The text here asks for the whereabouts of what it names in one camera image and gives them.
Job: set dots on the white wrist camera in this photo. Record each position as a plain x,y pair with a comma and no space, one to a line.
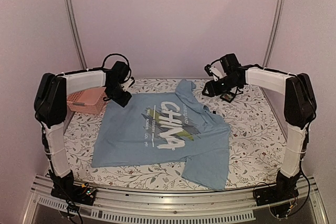
213,72
128,84

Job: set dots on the floral patterned tablecloth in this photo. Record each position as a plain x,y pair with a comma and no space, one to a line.
256,147

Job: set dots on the aluminium frame post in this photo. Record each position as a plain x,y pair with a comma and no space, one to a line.
75,33
273,32

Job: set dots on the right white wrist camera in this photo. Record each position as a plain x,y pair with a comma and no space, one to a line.
213,72

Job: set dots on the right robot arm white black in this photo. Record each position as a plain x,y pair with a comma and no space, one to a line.
299,107

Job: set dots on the light blue printed t-shirt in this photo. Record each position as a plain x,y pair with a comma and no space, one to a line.
156,128

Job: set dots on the pink plastic basket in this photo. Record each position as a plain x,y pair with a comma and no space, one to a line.
88,101

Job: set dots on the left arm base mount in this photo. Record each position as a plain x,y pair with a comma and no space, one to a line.
67,190

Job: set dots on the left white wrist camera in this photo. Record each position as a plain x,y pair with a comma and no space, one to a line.
128,84

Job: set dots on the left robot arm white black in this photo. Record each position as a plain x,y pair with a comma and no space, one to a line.
50,105

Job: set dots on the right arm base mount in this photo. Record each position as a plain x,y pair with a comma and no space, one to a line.
275,197

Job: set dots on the aluminium front rail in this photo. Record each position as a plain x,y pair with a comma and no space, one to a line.
126,205

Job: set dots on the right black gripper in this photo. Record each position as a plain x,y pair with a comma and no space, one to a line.
213,90

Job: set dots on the black open brooch box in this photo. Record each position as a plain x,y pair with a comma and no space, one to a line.
227,96

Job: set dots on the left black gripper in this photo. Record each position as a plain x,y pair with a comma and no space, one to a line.
123,102

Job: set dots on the left aluminium frame post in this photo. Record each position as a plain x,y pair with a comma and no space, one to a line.
75,33

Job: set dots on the right aluminium frame post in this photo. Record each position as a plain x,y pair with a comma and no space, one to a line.
273,32

